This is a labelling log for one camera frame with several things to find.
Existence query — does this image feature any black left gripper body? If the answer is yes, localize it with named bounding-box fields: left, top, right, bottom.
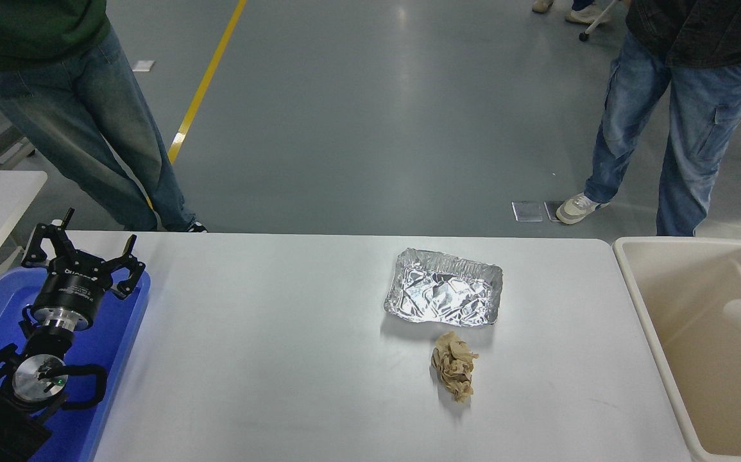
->
left=34, top=260, right=113, bottom=314

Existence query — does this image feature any crinkled foil tray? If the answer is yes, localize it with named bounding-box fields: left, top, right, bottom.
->
left=384, top=248, right=504, bottom=328

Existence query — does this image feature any tan paper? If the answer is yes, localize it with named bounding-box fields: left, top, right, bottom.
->
left=431, top=331, right=479, bottom=404

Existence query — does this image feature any blue plastic tray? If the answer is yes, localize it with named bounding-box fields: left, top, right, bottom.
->
left=0, top=265, right=151, bottom=462

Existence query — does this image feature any white swivel chair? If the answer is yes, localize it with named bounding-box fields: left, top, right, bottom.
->
left=0, top=125, right=37, bottom=169

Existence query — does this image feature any yellow floor tape line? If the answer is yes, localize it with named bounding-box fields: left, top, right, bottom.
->
left=166, top=0, right=248, bottom=165

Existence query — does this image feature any person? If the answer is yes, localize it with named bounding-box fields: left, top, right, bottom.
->
left=0, top=0, right=208, bottom=233
left=555, top=0, right=741, bottom=237
left=532, top=0, right=608, bottom=25

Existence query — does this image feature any white chair leg with caster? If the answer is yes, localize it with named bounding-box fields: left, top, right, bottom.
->
left=578, top=0, right=620, bottom=43

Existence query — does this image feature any large pale plastic bin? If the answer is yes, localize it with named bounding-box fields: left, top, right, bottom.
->
left=612, top=236, right=741, bottom=462

